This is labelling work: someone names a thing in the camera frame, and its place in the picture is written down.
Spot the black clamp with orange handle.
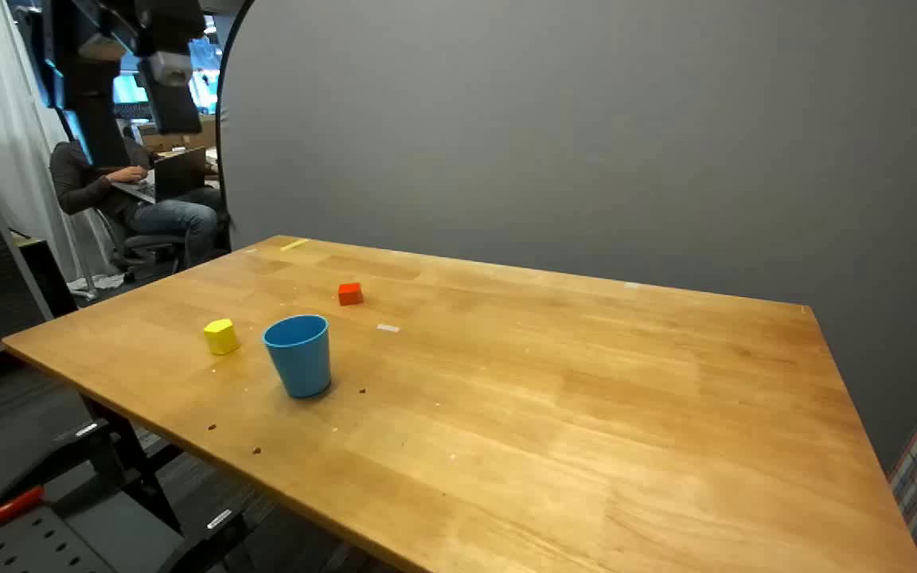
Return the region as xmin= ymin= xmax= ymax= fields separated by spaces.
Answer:
xmin=0 ymin=483 xmax=49 ymax=529

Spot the black table leg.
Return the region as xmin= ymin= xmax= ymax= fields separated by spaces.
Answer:
xmin=0 ymin=392 xmax=247 ymax=573

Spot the blue plastic cup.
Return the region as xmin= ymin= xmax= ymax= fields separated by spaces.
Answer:
xmin=260 ymin=307 xmax=333 ymax=403

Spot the seated person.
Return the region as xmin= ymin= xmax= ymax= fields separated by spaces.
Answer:
xmin=49 ymin=133 xmax=229 ymax=269

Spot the white curtain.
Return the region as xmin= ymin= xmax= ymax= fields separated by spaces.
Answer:
xmin=0 ymin=0 xmax=121 ymax=297

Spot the black perforated breadboard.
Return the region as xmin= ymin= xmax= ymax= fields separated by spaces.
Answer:
xmin=0 ymin=495 xmax=121 ymax=573

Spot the yellow block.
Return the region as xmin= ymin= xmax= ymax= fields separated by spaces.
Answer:
xmin=201 ymin=314 xmax=242 ymax=359

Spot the gray backdrop screen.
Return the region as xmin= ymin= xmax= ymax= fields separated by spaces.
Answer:
xmin=212 ymin=0 xmax=917 ymax=472

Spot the wooden table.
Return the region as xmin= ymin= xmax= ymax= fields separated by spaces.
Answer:
xmin=0 ymin=232 xmax=917 ymax=573

